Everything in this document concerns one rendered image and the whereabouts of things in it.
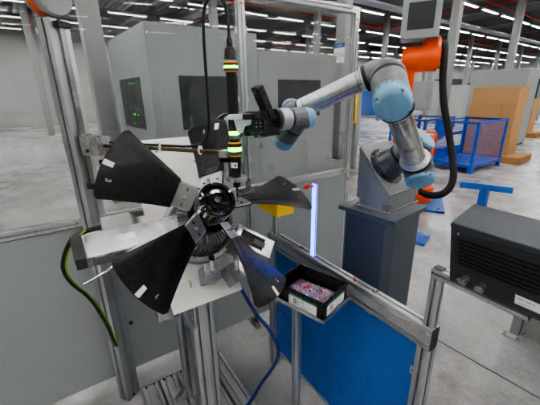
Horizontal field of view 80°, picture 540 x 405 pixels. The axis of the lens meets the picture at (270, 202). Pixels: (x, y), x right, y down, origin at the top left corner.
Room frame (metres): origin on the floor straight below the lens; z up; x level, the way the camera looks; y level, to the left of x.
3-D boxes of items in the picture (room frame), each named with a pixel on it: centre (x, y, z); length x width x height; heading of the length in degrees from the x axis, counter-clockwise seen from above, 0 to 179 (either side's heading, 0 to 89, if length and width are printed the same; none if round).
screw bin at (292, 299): (1.01, -0.14, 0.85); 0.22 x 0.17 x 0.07; 49
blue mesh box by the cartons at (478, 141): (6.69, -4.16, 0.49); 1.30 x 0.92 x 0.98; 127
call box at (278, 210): (1.49, -0.03, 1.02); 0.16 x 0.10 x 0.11; 33
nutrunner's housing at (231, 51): (1.05, 0.11, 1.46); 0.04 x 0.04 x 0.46
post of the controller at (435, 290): (0.80, -0.48, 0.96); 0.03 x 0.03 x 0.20; 33
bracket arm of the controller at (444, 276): (0.71, -0.53, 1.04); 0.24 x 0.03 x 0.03; 33
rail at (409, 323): (1.16, -0.25, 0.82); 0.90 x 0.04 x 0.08; 33
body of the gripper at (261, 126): (1.11, 0.02, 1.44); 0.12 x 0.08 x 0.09; 123
